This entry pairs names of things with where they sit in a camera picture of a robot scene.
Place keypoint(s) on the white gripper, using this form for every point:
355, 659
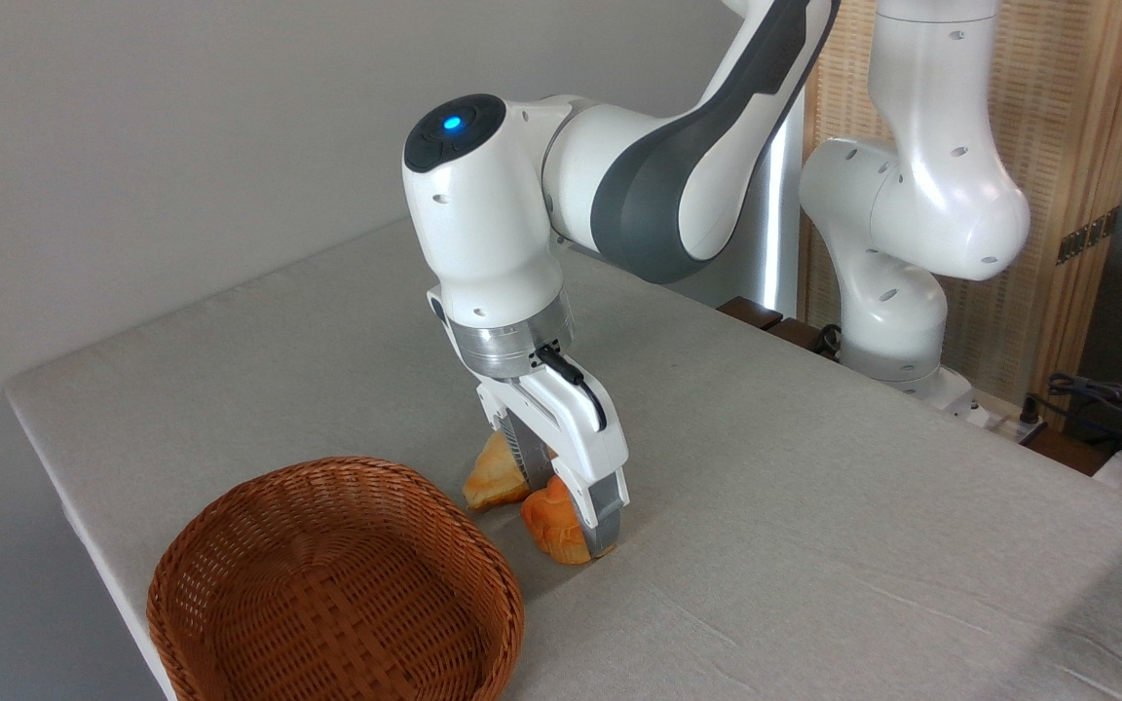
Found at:
585, 438

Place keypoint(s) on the round orange bun bread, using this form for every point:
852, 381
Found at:
556, 526

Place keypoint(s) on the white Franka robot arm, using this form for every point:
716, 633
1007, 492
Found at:
912, 195

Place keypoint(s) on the long pale croissant bread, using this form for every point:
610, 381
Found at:
493, 477

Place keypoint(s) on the brown wicker basket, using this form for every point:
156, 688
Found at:
327, 594

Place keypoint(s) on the dark brown wooden block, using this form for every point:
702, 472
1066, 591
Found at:
751, 313

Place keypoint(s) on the grey tablecloth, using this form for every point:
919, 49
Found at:
814, 535

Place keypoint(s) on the shiny white vertical pole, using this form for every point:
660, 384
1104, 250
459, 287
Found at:
783, 214

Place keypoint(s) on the dark metal screen hinge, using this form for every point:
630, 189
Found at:
1087, 237

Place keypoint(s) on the wooden folding screen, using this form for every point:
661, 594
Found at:
1067, 97

